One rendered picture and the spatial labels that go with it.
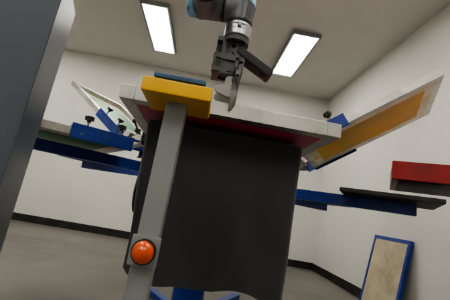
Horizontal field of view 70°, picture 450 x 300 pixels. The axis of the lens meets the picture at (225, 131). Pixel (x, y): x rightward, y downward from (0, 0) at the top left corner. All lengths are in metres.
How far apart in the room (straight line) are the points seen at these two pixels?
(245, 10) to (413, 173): 1.17
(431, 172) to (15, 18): 1.67
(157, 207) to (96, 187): 5.19
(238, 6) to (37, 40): 0.50
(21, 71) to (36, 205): 5.35
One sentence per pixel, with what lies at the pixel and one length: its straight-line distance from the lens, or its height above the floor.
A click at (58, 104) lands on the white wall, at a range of 6.26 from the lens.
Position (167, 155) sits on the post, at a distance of 0.61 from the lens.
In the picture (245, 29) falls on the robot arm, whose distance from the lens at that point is 0.92.
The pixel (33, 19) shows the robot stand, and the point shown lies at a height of 1.07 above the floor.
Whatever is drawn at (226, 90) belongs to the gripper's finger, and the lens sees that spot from 0.83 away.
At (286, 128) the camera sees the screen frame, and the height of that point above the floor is 0.97.
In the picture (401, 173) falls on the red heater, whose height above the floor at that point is 1.05.
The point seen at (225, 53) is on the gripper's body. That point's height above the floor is 1.14.
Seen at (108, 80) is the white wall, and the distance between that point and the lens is 6.14.
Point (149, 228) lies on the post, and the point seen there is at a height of 0.69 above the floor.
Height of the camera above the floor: 0.75
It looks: 13 degrees up
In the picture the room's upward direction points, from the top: 10 degrees clockwise
